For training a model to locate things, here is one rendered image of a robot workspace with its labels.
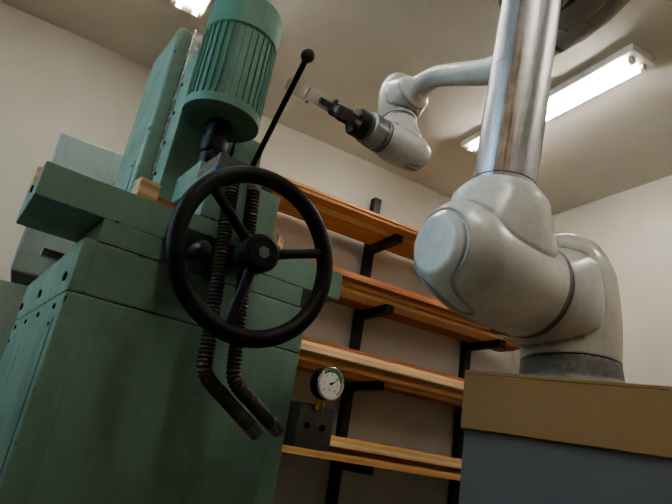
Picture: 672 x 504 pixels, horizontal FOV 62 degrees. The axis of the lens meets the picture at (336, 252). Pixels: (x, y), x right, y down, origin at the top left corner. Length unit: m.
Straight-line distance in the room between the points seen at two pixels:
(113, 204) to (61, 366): 0.27
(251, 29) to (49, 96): 2.57
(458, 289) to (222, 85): 0.73
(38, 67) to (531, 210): 3.41
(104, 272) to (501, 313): 0.62
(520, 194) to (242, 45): 0.75
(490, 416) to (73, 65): 3.50
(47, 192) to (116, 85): 2.96
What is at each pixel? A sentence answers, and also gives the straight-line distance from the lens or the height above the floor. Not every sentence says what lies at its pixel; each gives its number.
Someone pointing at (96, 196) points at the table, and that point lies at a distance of 1.00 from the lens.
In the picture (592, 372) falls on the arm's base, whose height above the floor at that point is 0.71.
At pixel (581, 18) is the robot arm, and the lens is 1.25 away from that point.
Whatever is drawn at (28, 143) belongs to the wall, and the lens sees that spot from 3.70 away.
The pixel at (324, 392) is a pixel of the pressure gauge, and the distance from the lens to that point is 1.07.
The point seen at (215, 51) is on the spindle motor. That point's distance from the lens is 1.35.
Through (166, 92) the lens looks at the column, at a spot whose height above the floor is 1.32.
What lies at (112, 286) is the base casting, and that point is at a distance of 0.98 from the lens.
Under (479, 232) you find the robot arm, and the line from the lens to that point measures 0.77.
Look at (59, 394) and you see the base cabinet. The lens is 0.95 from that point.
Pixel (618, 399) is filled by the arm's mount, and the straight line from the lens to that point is 0.83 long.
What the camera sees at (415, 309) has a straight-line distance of 3.80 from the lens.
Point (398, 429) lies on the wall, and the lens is 4.19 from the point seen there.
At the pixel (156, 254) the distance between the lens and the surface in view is 1.01.
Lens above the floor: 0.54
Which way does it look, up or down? 20 degrees up
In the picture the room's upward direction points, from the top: 10 degrees clockwise
